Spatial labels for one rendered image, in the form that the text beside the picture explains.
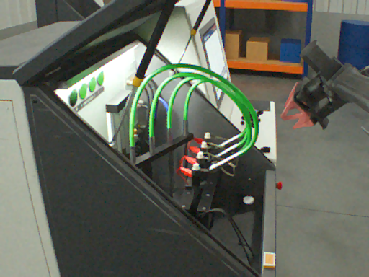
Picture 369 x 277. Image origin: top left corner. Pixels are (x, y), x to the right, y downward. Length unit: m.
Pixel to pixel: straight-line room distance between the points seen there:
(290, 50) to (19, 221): 5.82
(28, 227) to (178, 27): 0.85
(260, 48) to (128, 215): 5.76
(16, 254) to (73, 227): 0.25
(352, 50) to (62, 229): 5.23
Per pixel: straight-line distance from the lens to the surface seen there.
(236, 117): 1.94
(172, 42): 1.46
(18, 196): 1.03
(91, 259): 1.04
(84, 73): 1.00
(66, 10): 4.85
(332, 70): 0.95
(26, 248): 1.14
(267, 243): 1.16
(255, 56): 6.56
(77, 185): 0.92
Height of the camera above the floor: 1.67
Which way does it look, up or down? 24 degrees down
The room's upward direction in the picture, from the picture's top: 1 degrees counter-clockwise
